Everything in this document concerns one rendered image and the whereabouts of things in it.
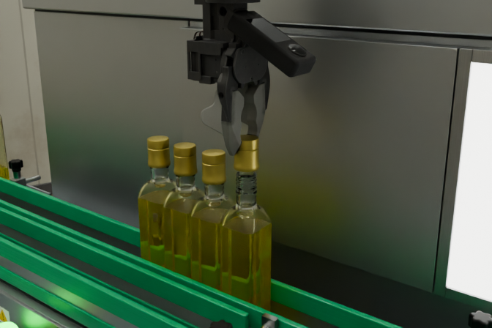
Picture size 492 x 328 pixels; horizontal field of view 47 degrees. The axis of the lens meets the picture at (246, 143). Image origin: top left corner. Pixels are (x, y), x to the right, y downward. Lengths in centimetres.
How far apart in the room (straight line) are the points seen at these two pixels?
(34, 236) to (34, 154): 281
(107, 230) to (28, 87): 278
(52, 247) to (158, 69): 38
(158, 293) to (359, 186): 34
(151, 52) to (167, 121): 13
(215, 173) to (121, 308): 23
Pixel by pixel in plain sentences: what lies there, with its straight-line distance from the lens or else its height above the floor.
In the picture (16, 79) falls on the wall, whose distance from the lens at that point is 382.
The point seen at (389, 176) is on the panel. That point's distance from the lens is 82.
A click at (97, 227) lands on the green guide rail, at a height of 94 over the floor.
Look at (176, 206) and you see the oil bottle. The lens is 86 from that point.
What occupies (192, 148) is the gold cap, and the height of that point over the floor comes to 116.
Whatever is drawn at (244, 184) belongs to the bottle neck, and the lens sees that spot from 78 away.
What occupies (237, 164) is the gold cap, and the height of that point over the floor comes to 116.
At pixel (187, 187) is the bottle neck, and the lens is 86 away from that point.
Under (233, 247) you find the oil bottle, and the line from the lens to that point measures 81.
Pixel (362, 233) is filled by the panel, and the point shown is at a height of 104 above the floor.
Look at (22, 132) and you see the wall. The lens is 389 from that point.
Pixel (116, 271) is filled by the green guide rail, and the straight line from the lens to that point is 97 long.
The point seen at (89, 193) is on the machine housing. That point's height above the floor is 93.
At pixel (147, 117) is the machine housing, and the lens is 113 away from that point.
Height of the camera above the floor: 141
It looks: 17 degrees down
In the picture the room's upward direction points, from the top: straight up
